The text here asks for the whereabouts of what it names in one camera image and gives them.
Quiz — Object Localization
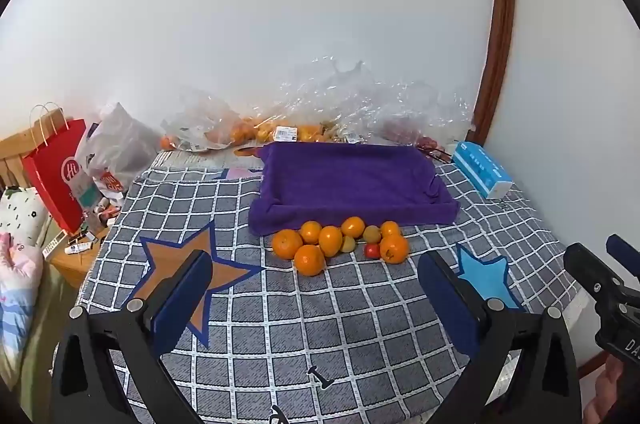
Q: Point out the blue tissue box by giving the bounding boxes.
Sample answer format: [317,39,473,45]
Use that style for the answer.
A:
[452,141,514,201]

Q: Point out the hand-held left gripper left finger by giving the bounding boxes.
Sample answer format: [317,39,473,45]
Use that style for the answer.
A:
[50,249,215,424]

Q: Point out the wooden nightstand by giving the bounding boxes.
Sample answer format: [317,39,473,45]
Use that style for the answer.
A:
[47,224,108,289]

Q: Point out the clear bag of oranges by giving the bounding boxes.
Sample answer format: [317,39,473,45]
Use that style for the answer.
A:
[227,106,326,145]

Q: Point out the white plastic bag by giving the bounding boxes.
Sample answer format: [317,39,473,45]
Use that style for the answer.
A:
[75,102,161,209]

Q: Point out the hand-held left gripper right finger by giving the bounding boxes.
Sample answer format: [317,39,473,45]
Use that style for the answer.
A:
[417,249,585,424]

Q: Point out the wooden headboard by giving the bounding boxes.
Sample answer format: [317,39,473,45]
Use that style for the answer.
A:
[0,124,51,195]

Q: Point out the pillows on bed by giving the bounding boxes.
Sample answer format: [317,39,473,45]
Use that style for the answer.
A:
[0,214,96,405]

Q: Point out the purple towel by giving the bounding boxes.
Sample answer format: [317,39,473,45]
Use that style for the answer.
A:
[248,142,461,237]

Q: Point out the empty clear plastic bag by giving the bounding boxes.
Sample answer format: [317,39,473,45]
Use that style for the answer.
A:
[277,58,401,125]

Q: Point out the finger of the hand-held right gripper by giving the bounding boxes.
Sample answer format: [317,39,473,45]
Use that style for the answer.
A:
[606,234,640,277]
[564,243,632,305]

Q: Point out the red paper bag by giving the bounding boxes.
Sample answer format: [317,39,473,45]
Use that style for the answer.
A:
[21,102,88,235]

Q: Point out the brown wooden door frame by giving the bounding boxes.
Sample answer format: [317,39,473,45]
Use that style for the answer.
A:
[470,0,517,145]

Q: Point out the grey plaid blanket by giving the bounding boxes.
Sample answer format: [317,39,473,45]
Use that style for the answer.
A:
[75,151,586,424]

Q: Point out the white printed pillow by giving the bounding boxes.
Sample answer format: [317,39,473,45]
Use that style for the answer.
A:
[0,186,48,247]

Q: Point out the pink plush cloth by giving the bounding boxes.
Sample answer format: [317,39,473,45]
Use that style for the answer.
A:
[0,231,45,305]

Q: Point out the person's right hand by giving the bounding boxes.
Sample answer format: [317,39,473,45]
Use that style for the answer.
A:
[585,356,626,424]

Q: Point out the orange persimmon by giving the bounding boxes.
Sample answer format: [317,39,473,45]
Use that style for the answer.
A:
[379,234,410,265]

